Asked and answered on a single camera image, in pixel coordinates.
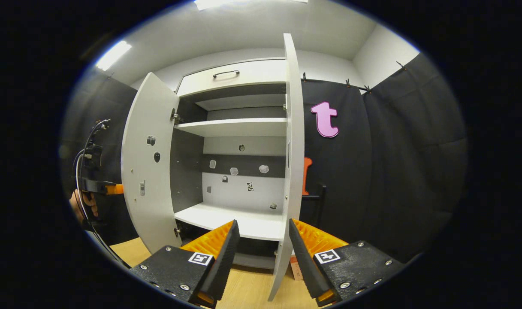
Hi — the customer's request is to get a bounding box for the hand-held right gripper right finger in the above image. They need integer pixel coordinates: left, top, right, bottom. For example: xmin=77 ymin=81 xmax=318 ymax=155
xmin=289 ymin=218 xmax=405 ymax=307

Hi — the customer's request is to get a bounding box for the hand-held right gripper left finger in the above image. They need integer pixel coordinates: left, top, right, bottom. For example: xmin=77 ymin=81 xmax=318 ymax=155
xmin=129 ymin=220 xmax=241 ymax=307

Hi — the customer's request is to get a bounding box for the white shoe cabinet door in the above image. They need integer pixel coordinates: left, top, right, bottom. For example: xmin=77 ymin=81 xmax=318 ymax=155
xmin=121 ymin=72 xmax=182 ymax=254
xmin=267 ymin=33 xmax=305 ymax=302

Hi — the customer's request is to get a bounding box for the black door handle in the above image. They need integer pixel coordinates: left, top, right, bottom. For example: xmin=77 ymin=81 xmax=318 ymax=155
xmin=302 ymin=185 xmax=328 ymax=226

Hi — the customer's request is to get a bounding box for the white double-door shoe cabinet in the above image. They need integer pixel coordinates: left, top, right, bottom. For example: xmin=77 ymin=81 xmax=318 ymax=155
xmin=121 ymin=33 xmax=306 ymax=302

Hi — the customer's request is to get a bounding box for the white cabinet shelf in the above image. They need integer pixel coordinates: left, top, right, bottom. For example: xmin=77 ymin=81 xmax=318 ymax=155
xmin=195 ymin=94 xmax=286 ymax=112
xmin=174 ymin=118 xmax=287 ymax=138
xmin=174 ymin=202 xmax=286 ymax=242

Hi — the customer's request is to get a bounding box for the white cabinet drawer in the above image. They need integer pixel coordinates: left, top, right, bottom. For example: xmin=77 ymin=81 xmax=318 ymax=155
xmin=176 ymin=59 xmax=287 ymax=97

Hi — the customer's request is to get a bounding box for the small cardboard box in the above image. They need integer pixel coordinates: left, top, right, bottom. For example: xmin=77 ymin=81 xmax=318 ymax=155
xmin=289 ymin=254 xmax=303 ymax=281

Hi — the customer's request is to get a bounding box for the black backdrop cloth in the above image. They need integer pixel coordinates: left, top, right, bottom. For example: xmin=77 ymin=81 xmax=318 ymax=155
xmin=60 ymin=71 xmax=139 ymax=245
xmin=299 ymin=52 xmax=468 ymax=263

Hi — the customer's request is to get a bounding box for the ceiling light panel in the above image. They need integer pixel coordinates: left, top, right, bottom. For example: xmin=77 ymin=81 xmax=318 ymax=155
xmin=194 ymin=0 xmax=308 ymax=11
xmin=95 ymin=40 xmax=133 ymax=72

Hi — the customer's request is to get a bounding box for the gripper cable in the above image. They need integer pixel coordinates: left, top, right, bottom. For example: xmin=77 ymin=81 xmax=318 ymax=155
xmin=73 ymin=120 xmax=133 ymax=270

